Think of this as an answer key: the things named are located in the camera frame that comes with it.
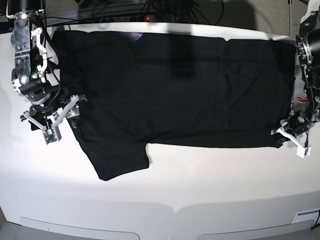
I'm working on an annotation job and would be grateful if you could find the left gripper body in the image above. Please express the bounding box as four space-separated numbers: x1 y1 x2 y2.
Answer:
280 103 320 136

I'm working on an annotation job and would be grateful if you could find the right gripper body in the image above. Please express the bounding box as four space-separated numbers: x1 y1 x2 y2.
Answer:
27 87 79 125

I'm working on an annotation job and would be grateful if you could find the black T-shirt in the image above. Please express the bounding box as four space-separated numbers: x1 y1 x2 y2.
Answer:
52 30 296 181

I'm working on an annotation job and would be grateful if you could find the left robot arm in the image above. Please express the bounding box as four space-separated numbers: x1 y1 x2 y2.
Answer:
271 0 320 158

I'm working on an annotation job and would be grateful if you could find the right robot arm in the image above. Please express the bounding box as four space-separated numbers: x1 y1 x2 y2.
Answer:
6 0 86 136

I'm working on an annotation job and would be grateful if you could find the black power strip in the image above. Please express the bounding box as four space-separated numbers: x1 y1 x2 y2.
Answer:
98 15 154 23

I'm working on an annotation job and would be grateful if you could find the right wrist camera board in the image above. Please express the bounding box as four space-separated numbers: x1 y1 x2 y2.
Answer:
42 127 62 145

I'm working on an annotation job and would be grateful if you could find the black cable at table corner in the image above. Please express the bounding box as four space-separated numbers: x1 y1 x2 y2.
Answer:
310 209 320 231

